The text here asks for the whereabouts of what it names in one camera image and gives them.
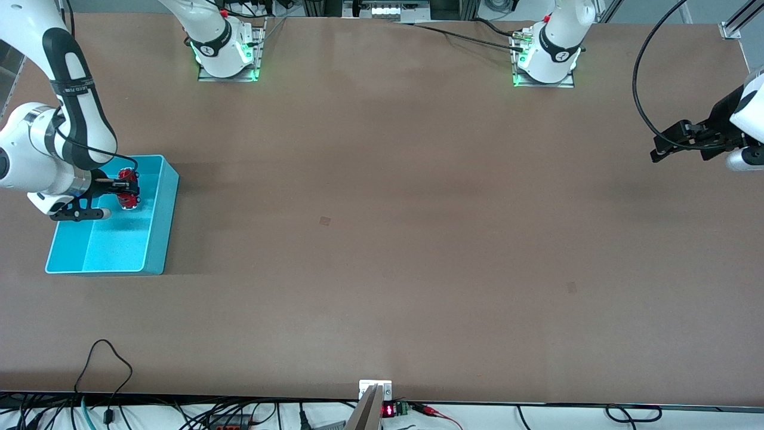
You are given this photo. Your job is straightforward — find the thin black looped cable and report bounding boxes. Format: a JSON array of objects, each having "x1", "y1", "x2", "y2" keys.
[{"x1": 73, "y1": 339, "x2": 134, "y2": 426}]

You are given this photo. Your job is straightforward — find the blue plastic box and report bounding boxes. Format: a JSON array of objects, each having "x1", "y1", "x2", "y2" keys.
[{"x1": 45, "y1": 155, "x2": 180, "y2": 276}]

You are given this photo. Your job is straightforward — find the aluminium frame profile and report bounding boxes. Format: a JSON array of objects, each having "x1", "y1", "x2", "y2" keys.
[{"x1": 719, "y1": 0, "x2": 764, "y2": 41}]

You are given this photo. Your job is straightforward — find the red clip lead wires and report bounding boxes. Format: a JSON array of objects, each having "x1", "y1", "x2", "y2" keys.
[{"x1": 411, "y1": 403, "x2": 464, "y2": 430}]

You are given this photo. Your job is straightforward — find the black cable to arm base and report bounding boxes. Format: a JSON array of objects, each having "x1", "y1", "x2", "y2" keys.
[{"x1": 394, "y1": 18, "x2": 527, "y2": 53}]

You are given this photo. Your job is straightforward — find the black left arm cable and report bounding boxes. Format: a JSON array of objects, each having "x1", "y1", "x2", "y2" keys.
[{"x1": 631, "y1": 0, "x2": 744, "y2": 151}]

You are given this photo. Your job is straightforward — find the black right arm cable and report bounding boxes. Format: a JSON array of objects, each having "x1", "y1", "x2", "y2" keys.
[{"x1": 51, "y1": 110, "x2": 140, "y2": 174}]

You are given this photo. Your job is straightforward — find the red beetle toy car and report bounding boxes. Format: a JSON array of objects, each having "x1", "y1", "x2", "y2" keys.
[{"x1": 116, "y1": 168, "x2": 142, "y2": 211}]

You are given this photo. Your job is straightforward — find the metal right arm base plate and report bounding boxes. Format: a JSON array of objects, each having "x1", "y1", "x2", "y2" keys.
[{"x1": 198, "y1": 17, "x2": 267, "y2": 83}]

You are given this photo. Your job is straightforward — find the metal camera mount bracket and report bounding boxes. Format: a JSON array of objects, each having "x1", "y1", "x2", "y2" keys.
[{"x1": 344, "y1": 379, "x2": 393, "y2": 430}]

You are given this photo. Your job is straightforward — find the black coiled cable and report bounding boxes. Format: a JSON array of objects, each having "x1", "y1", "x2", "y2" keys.
[{"x1": 605, "y1": 404, "x2": 664, "y2": 424}]

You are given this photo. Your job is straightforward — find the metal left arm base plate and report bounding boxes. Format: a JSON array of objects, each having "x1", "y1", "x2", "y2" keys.
[{"x1": 511, "y1": 29, "x2": 577, "y2": 89}]

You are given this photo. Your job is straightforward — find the black power strip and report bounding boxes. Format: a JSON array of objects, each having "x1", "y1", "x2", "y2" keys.
[{"x1": 206, "y1": 414, "x2": 254, "y2": 429}]

